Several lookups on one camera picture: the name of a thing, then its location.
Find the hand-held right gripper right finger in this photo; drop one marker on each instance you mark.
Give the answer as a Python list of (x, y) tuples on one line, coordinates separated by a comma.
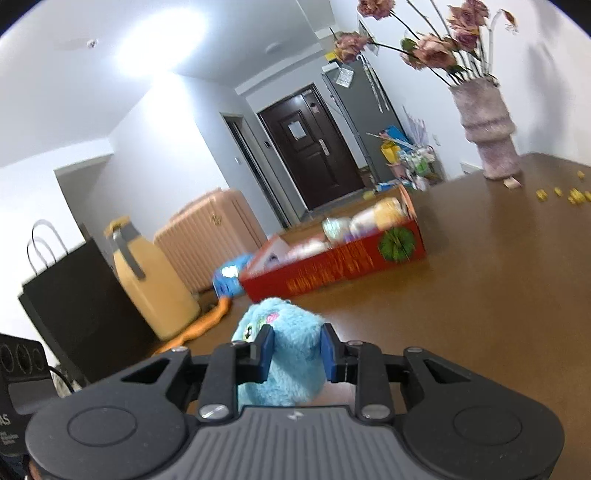
[(327, 353)]

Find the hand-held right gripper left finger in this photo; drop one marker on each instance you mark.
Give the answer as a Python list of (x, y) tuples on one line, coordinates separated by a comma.
[(267, 353)]

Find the blue plush toy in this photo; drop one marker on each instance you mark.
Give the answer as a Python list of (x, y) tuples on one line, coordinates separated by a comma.
[(291, 332)]

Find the red cardboard box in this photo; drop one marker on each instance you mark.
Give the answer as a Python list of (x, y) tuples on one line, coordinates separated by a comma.
[(337, 270)]

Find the yellow and white plush toy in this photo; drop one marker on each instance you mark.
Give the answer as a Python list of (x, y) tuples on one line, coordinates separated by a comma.
[(390, 212)]

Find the blue tissue packet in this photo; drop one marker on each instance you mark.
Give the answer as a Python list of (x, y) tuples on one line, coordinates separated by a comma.
[(228, 277)]

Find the black paper bag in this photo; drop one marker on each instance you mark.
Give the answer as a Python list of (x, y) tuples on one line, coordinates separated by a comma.
[(87, 304)]

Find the clear plastic shower cap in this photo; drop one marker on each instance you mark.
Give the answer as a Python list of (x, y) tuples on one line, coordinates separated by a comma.
[(337, 230)]

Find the pink suitcase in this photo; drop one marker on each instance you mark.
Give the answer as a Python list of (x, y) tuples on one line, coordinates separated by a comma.
[(207, 240)]

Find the yellow thermos jug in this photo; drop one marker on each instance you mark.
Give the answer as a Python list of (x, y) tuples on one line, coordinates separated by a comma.
[(152, 286)]

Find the dark side doorway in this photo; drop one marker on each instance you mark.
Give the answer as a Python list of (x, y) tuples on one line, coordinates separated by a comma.
[(258, 175)]

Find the dark brown entrance door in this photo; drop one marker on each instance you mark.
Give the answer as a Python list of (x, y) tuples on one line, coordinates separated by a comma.
[(314, 175)]

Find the yellow bag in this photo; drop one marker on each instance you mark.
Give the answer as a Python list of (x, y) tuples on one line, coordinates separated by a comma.
[(390, 154)]

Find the cluttered storage rack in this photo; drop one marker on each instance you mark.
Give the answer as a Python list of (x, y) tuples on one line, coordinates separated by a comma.
[(420, 166)]

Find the white door notice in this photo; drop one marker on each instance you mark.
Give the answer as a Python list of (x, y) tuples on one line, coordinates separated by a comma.
[(297, 130)]

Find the blue bag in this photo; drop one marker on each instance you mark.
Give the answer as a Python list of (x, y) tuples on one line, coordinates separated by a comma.
[(393, 134)]

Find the pale purple wrapping paper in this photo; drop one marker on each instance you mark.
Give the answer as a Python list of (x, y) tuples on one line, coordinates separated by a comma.
[(414, 125)]

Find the grey refrigerator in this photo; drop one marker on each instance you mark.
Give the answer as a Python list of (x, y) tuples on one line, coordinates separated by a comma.
[(364, 106)]

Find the fallen rose petal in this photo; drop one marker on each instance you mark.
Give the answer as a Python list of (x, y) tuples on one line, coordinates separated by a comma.
[(512, 183)]

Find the clear folded umbrella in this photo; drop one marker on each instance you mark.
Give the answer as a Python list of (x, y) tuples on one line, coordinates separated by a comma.
[(371, 83)]

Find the clear plastic document sleeve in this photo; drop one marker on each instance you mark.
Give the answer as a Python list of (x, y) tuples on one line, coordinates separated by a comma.
[(345, 77)]

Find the scattered yellow crumbs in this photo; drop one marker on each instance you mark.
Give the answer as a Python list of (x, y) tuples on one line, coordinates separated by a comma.
[(577, 197)]

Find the yellow box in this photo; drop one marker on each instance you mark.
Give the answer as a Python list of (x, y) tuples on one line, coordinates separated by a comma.
[(330, 56)]

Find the small ceiling light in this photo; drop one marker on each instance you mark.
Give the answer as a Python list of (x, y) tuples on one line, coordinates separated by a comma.
[(273, 46)]

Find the round ceiling lamp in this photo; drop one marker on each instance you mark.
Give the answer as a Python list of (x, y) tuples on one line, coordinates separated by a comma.
[(157, 41)]

